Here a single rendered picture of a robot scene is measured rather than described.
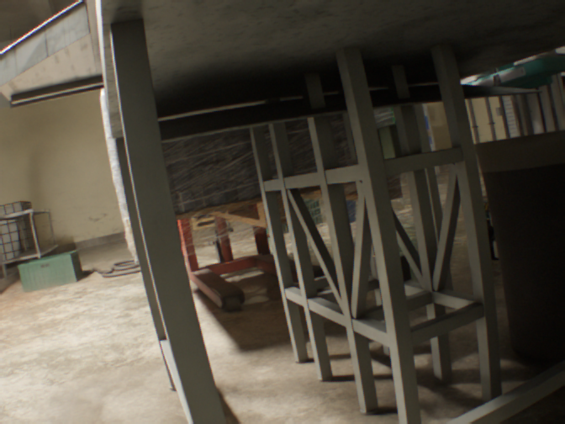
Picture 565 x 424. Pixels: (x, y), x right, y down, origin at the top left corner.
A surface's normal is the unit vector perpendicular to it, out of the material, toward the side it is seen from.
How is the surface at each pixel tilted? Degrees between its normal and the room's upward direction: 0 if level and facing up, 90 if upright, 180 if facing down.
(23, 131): 90
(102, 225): 90
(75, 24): 90
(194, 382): 90
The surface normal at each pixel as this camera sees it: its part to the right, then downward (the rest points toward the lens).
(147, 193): 0.33, 0.02
